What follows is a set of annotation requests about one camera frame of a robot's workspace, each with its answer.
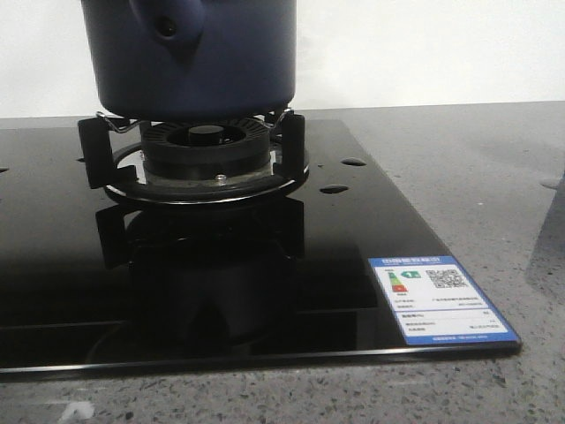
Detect black glass stove top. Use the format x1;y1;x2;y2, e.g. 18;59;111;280
1;120;522;380

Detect black pot support grate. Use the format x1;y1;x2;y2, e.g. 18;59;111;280
78;110;309;206

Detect blue white energy label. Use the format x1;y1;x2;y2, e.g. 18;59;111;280
369;255;519;345

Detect black gas burner head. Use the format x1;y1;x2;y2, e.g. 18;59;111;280
141;118;270;180

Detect dark blue cooking pot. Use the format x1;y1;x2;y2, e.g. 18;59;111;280
81;0;297;121

